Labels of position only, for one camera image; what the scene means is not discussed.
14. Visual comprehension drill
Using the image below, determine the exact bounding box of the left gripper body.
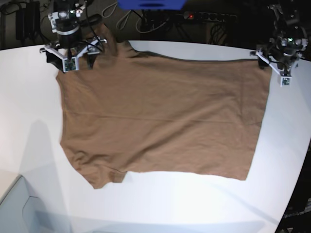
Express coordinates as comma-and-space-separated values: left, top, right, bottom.
250, 47, 303, 78

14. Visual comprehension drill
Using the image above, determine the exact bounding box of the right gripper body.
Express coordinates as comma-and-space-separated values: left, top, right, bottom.
39, 37, 107, 63

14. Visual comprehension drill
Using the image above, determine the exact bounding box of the brown t-shirt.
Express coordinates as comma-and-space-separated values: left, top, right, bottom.
56, 25, 272, 189

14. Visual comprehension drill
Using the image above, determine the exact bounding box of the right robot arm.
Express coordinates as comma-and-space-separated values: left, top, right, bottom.
40, 0, 106, 73

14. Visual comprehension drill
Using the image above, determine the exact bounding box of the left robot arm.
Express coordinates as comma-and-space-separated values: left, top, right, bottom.
250, 0, 309, 86

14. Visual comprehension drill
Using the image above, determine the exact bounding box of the black box on floor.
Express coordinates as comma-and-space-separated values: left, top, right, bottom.
15, 0, 40, 43

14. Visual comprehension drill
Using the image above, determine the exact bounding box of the blue box overhead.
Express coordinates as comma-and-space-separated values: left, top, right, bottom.
118, 0, 186, 10

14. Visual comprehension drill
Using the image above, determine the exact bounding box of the white bin at corner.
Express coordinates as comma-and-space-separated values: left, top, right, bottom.
0, 176, 43, 233

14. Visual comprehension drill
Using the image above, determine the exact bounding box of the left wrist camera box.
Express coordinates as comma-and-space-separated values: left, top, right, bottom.
279, 76, 292, 87

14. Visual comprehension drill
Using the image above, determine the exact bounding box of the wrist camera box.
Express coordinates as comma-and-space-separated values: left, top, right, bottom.
279, 76, 292, 87
62, 57, 79, 73

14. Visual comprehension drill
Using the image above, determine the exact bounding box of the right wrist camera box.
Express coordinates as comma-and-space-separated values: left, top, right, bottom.
62, 57, 79, 73

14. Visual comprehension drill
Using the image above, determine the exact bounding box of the white cable on floor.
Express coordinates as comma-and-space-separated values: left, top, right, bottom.
102, 0, 171, 33

